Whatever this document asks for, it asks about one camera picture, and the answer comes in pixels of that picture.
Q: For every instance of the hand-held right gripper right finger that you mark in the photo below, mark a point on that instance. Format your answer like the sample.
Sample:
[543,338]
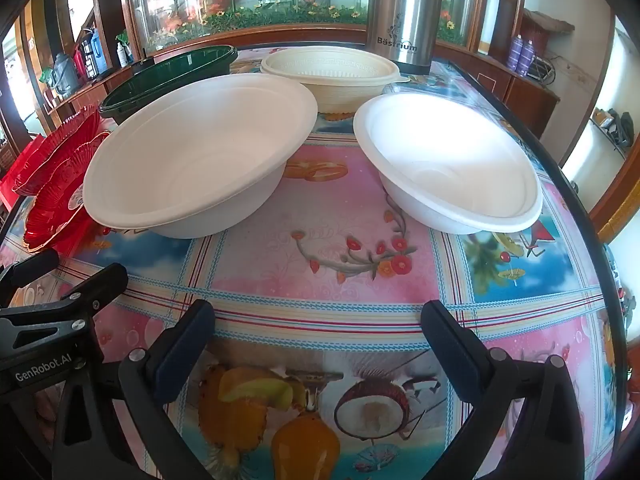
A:
[441,331]

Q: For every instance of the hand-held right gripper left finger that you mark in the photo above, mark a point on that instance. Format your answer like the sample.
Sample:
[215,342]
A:
[184,341]

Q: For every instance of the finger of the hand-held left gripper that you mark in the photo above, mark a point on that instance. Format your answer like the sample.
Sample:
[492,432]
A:
[35,267]
[102,282]

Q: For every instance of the red glass plate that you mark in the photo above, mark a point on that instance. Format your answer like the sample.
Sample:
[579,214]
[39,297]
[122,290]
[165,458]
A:
[55,145]
[55,205]

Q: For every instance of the white paper bowl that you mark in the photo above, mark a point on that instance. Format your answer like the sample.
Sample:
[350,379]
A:
[200,150]
[440,160]

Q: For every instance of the dark green plastic bowl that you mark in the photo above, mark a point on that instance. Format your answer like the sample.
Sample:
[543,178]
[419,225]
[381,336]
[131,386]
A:
[150,91]

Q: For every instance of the cream plastic bowl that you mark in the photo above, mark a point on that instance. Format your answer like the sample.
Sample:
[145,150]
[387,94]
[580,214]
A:
[330,85]

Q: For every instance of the wooden sideboard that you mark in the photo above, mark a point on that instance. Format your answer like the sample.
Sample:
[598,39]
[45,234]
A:
[75,105]

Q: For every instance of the green plastic bag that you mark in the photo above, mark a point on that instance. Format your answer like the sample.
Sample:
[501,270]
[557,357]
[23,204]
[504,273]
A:
[47,76]

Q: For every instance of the red thermos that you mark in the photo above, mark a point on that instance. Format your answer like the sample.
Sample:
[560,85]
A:
[80,65]

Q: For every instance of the black thermos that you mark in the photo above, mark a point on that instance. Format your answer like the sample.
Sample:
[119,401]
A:
[89,60]

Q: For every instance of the blue thermos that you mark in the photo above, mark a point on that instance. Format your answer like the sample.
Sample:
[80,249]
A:
[100,52]

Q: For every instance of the white plastic bottle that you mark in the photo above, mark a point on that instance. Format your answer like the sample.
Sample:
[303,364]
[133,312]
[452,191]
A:
[122,56]

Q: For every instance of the wooden side cabinet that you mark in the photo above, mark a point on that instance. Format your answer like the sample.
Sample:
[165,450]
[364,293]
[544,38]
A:
[520,95]

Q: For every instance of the purple spray can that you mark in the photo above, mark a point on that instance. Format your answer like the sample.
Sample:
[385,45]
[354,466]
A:
[514,55]
[527,58]

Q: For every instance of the stainless steel thermos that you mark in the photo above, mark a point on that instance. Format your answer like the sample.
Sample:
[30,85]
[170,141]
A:
[405,10]

